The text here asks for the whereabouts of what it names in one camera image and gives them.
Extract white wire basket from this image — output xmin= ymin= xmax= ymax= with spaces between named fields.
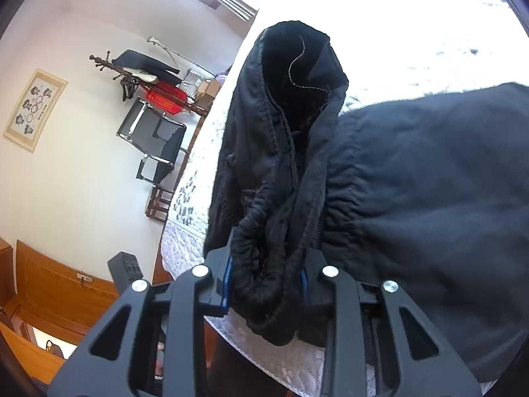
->
xmin=180 ymin=69 xmax=205 ymax=100

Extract black pants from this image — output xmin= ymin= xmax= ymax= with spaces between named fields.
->
xmin=204 ymin=20 xmax=529 ymax=385

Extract cardboard box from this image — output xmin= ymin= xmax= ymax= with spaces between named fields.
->
xmin=196 ymin=79 xmax=222 ymax=106

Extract black hanging garment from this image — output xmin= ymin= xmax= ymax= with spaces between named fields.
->
xmin=111 ymin=50 xmax=183 ymax=85

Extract white metal tube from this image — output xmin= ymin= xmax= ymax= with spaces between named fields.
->
xmin=146 ymin=36 xmax=216 ymax=79

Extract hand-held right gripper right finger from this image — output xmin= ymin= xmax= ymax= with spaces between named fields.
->
xmin=300 ymin=250 xmax=482 ymax=397

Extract black chrome chair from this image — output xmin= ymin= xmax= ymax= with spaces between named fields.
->
xmin=116 ymin=98 xmax=188 ymax=185

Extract red bag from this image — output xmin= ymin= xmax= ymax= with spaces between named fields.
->
xmin=144 ymin=83 xmax=186 ymax=115

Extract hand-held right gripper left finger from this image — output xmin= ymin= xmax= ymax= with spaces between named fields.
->
xmin=50 ymin=245 xmax=233 ymax=397

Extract quilted white mattress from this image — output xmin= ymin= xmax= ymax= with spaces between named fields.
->
xmin=159 ymin=0 xmax=529 ymax=397

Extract wooden stool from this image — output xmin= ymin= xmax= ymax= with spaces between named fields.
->
xmin=144 ymin=185 xmax=176 ymax=224

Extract wooden coat rack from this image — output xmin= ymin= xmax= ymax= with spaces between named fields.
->
xmin=90 ymin=50 xmax=209 ymax=118

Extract beige cloth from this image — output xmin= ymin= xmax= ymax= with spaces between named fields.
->
xmin=124 ymin=68 xmax=160 ymax=83

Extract wall poster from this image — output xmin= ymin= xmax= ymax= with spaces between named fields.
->
xmin=3 ymin=69 xmax=69 ymax=154

